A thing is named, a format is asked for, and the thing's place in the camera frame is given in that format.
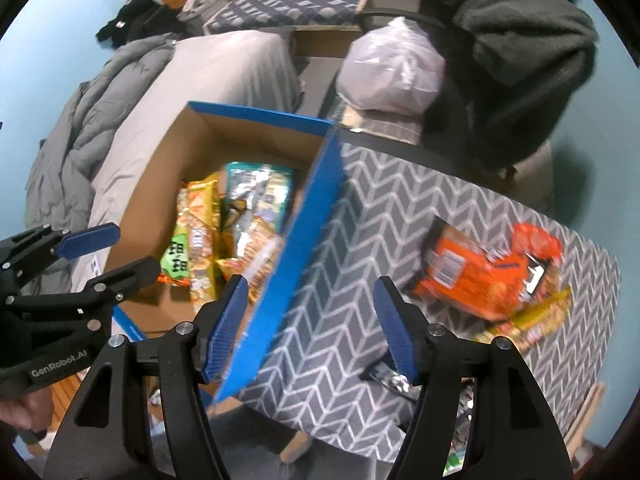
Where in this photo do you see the bed with grey sheet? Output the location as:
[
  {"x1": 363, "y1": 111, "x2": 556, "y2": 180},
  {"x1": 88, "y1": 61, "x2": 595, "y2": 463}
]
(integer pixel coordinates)
[{"x1": 69, "y1": 29, "x2": 304, "y2": 294}]

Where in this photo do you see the orange peanut snack bag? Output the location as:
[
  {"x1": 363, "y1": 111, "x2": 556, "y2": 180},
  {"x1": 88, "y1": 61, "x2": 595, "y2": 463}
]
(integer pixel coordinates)
[{"x1": 216, "y1": 217, "x2": 283, "y2": 304}]

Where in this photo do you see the grey comforter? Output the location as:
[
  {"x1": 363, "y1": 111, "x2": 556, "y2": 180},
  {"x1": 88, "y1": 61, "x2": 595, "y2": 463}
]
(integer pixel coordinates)
[{"x1": 22, "y1": 34, "x2": 179, "y2": 296}]

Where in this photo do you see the person left hand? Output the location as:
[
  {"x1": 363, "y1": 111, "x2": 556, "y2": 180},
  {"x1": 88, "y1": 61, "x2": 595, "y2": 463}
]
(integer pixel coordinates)
[{"x1": 0, "y1": 387, "x2": 54, "y2": 432}]

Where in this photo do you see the yellow snack bag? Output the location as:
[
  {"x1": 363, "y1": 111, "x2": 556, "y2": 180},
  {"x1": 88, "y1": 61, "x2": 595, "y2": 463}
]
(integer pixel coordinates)
[{"x1": 188, "y1": 172, "x2": 221, "y2": 310}]

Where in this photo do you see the black clothes pile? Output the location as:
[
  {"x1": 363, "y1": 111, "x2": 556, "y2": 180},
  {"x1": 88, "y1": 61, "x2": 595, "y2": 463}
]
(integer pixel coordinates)
[{"x1": 96, "y1": 0, "x2": 186, "y2": 49}]

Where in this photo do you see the teal cartoon snack bag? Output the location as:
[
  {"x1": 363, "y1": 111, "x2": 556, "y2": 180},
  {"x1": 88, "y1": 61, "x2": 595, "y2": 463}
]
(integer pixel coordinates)
[{"x1": 220, "y1": 162, "x2": 295, "y2": 257}]

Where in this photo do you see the orange green long snack bag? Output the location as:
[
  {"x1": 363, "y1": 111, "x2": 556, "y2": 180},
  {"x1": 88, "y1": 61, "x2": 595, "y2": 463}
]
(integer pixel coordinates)
[{"x1": 158, "y1": 183, "x2": 190, "y2": 287}]

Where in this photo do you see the yellow long cracker bag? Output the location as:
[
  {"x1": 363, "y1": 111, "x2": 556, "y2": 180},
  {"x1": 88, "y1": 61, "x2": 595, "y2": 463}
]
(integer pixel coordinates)
[{"x1": 474, "y1": 287, "x2": 573, "y2": 353}]

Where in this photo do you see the orange black octopus snack bag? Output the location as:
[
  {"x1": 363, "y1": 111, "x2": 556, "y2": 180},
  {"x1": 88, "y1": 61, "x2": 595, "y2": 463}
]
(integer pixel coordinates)
[{"x1": 404, "y1": 217, "x2": 563, "y2": 322}]

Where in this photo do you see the black office chair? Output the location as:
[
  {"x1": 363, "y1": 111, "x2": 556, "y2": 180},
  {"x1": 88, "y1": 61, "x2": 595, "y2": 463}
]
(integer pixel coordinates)
[{"x1": 319, "y1": 4, "x2": 601, "y2": 181}]

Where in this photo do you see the blue cardboard box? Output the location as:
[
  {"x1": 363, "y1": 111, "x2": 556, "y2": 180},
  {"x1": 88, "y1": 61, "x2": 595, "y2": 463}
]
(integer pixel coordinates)
[{"x1": 106, "y1": 102, "x2": 345, "y2": 399}]

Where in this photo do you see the white plastic bag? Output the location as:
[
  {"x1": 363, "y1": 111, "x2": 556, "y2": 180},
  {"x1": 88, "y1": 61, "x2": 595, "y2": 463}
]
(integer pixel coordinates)
[{"x1": 335, "y1": 16, "x2": 446, "y2": 116}]

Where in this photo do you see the dark grey fleece blanket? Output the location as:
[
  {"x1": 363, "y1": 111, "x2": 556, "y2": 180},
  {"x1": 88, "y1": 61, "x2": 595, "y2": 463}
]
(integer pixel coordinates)
[{"x1": 454, "y1": 0, "x2": 599, "y2": 171}]

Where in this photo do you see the small black snack packet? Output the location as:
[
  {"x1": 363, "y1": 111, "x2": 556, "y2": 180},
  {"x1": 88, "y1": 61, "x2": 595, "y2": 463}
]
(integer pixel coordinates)
[{"x1": 359, "y1": 354, "x2": 421, "y2": 403}]

